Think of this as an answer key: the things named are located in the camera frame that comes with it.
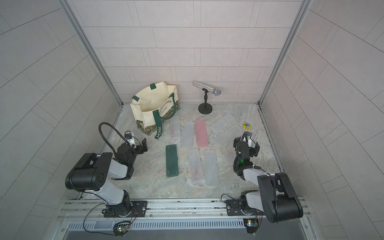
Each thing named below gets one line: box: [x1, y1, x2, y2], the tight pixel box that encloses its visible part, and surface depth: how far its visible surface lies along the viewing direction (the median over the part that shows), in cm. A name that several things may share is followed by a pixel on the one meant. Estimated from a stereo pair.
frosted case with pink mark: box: [222, 147, 237, 166], surface depth 91 cm
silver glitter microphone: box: [192, 80, 222, 96], surface depth 98 cm
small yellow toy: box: [242, 122, 251, 129], surface depth 104 cm
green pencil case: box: [165, 144, 179, 178], surface depth 87 cm
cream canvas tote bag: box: [130, 81, 181, 140], surface depth 99 cm
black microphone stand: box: [198, 88, 213, 115], surface depth 114 cm
